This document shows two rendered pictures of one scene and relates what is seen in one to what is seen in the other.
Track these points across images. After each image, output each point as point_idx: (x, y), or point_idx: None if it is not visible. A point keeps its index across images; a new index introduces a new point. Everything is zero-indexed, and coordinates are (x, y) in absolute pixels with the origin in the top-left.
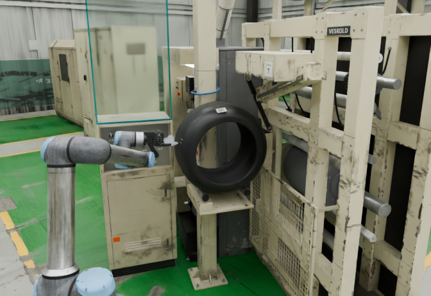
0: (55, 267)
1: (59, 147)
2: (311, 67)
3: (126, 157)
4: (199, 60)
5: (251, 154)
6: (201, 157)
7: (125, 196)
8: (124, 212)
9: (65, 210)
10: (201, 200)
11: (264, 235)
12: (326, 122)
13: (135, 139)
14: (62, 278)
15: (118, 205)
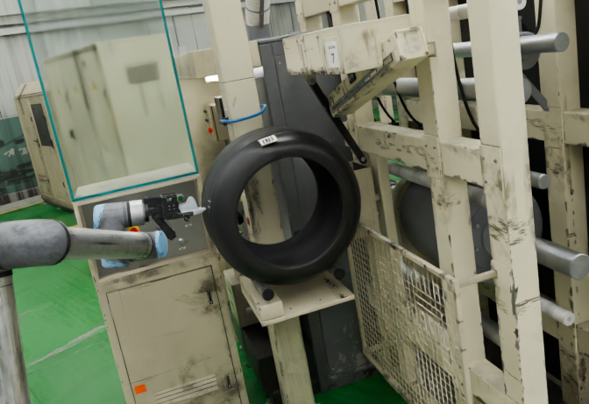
0: None
1: None
2: (403, 37)
3: (105, 245)
4: (223, 64)
5: (339, 208)
6: (256, 228)
7: (142, 315)
8: (145, 341)
9: (3, 354)
10: (262, 301)
11: (385, 343)
12: (450, 131)
13: (128, 214)
14: None
15: (133, 330)
